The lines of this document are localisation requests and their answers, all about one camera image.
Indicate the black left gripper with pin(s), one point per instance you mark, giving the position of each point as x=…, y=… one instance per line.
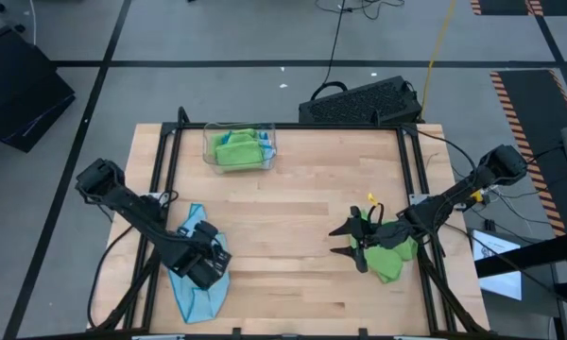
x=205, y=264

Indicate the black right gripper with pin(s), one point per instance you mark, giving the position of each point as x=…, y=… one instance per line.
x=387, y=234

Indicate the clear plastic bin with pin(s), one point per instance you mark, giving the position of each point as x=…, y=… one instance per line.
x=208, y=160

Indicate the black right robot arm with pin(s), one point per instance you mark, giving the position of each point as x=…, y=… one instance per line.
x=458, y=193

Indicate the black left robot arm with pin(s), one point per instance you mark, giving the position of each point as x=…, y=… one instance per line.
x=132, y=208

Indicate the black perforated computer case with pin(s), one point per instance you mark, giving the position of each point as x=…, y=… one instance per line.
x=359, y=101

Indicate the small black power adapter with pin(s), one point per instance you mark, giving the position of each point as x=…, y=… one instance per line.
x=489, y=225

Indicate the white paper sheet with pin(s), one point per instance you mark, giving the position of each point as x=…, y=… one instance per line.
x=501, y=283

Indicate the black metal beam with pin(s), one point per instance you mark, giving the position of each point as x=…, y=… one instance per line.
x=524, y=257

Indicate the hazard-striped black floor mat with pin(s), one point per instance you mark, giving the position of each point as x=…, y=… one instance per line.
x=562, y=5
x=534, y=123
x=501, y=5

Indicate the black cart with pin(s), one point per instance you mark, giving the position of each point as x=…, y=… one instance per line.
x=19, y=94

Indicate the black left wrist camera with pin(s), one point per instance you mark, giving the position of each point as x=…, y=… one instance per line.
x=207, y=227

